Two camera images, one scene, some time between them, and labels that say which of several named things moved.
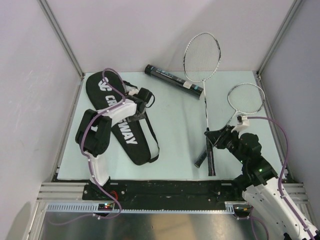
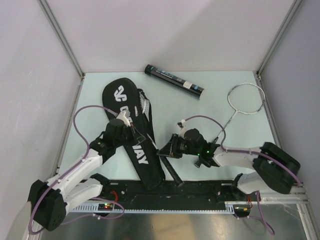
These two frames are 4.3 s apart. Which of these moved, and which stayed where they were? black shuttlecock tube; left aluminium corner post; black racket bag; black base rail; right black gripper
Moved: black racket bag; right black gripper
Stayed: black base rail; left aluminium corner post; black shuttlecock tube
